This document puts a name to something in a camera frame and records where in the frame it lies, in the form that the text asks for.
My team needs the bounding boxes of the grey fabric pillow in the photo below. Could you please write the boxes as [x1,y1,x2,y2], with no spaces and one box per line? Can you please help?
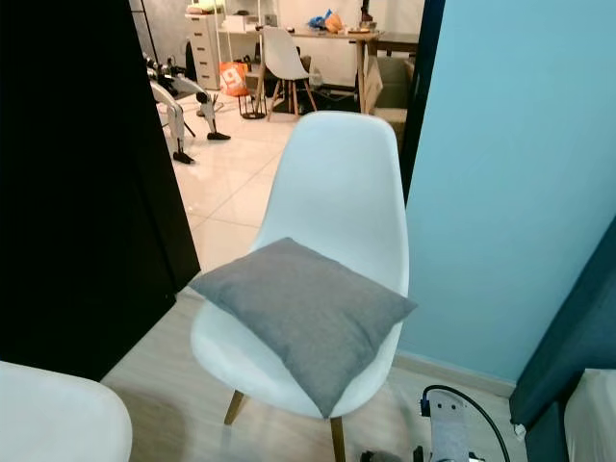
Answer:
[189,237,418,419]

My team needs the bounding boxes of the small white chair wooden legs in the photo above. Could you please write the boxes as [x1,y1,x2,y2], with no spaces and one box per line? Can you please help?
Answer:
[260,26,317,121]

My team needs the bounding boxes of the white shell chair wooden legs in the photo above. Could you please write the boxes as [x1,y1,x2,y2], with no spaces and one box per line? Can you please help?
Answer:
[191,111,410,462]

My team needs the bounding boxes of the black door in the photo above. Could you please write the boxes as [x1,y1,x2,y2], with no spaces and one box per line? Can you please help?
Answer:
[0,0,201,382]

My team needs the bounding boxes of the white humanoid robot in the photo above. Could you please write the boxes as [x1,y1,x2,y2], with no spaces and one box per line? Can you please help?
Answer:
[149,58,232,165]

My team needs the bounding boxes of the white drawer cabinet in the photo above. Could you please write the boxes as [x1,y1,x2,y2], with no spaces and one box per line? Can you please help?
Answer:
[186,13,222,90]

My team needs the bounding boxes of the orange shopping bag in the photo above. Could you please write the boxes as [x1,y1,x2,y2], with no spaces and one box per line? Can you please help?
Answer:
[218,61,249,98]

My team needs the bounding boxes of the white shelf rack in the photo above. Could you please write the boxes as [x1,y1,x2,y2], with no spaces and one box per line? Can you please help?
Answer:
[217,0,266,90]

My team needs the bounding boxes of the blue and orange bag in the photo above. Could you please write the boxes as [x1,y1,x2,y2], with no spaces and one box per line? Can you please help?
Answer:
[308,10,345,35]

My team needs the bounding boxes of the brown cardboard box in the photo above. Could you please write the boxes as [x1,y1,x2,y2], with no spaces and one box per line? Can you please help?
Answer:
[364,56,413,121]

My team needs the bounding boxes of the wooden desk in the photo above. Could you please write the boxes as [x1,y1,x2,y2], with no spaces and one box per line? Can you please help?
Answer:
[294,29,420,115]

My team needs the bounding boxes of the white mattress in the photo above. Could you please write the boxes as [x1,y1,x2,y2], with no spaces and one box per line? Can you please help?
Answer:
[564,369,616,462]

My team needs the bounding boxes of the black wire basket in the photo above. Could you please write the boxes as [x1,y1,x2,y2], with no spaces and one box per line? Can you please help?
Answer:
[239,91,266,120]

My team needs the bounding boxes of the black door frame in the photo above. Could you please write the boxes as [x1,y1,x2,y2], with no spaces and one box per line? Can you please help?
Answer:
[399,0,447,198]

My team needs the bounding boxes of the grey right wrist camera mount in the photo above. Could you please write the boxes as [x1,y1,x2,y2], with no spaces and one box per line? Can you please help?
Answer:
[428,390,492,462]

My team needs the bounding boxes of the dark blue bed frame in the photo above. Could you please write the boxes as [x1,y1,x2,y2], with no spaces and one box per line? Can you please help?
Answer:
[510,217,616,462]

